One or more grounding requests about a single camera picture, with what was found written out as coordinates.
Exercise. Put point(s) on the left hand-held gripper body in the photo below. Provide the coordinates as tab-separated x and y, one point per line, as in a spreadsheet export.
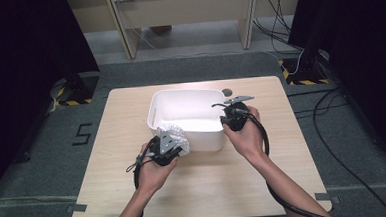
166	146

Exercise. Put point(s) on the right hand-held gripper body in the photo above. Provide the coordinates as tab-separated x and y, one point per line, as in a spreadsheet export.
237	117

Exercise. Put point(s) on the person's right hand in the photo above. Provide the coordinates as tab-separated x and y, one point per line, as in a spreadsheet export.
249	140

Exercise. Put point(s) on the black stand base striped tape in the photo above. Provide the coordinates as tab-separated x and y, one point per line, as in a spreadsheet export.
304	76
80	91

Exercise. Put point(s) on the white cloth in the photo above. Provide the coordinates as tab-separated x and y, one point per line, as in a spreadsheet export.
180	135

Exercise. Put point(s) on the beige wooden desk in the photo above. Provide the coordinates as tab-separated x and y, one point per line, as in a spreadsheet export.
182	9

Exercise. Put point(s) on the grey tape strip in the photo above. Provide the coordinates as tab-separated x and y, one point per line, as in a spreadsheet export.
76	208
326	197

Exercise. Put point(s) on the person's left hand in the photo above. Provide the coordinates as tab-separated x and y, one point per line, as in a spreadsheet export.
154	177

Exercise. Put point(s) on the black curtain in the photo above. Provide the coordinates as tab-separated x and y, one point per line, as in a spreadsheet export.
21	64
360	29

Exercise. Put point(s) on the white plastic bin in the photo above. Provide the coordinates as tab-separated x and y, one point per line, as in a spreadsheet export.
194	111

